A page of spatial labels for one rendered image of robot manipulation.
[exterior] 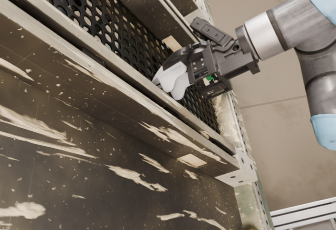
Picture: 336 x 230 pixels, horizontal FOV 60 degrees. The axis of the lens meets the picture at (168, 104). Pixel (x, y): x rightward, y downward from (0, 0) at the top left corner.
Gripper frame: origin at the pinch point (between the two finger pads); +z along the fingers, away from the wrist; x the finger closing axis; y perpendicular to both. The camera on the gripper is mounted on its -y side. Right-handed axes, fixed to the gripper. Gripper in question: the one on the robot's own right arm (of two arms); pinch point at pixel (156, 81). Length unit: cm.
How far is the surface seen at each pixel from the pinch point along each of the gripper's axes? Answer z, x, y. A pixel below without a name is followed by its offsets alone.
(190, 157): 0.2, 10.1, 14.1
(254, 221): -1.0, 38.0, 24.1
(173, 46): 0.6, 12.0, -19.3
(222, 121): 0.8, 38.0, -6.5
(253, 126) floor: 13, 136, -48
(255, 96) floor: 6, 141, -72
